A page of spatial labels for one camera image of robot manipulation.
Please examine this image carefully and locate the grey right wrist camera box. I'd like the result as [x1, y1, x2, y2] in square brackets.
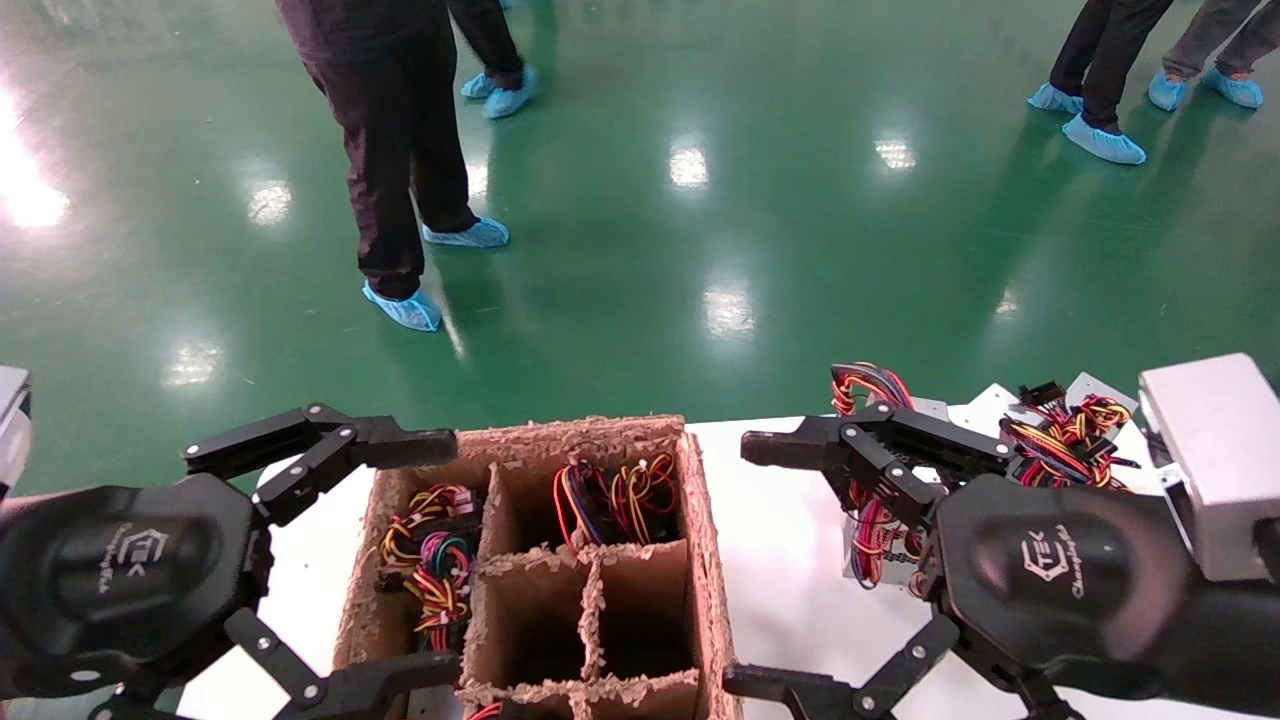
[1138, 352, 1280, 583]

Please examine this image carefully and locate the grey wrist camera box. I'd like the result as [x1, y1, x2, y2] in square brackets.
[0, 365, 33, 496]
[1138, 352, 1280, 583]

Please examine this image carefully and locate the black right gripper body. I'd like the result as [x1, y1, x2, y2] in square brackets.
[920, 475, 1280, 716]

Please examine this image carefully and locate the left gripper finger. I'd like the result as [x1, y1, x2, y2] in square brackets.
[225, 608, 463, 720]
[182, 403, 458, 528]

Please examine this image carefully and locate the brown cardboard divider box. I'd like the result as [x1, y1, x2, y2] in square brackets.
[332, 415, 743, 720]

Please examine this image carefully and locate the power supply with wires left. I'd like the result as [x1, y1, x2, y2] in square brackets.
[830, 362, 951, 601]

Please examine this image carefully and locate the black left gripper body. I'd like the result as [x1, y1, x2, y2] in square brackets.
[0, 473, 273, 701]

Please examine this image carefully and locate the silver power supply black connector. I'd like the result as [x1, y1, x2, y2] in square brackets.
[960, 372, 1171, 493]

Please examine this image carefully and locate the power supply with pink connector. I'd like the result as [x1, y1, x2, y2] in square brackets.
[375, 483, 488, 656]

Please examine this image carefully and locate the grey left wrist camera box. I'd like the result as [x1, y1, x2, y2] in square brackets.
[0, 365, 33, 496]

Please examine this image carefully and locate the power supply with purple wires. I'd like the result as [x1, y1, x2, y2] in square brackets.
[552, 452, 681, 551]

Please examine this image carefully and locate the person in black trousers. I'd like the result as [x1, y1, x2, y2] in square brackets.
[275, 0, 511, 333]
[1028, 0, 1176, 166]
[447, 0, 539, 121]

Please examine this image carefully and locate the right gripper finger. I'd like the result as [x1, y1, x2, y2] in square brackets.
[740, 403, 1017, 531]
[722, 612, 1086, 720]

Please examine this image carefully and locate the person in grey trousers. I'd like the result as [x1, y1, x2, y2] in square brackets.
[1148, 0, 1280, 109]

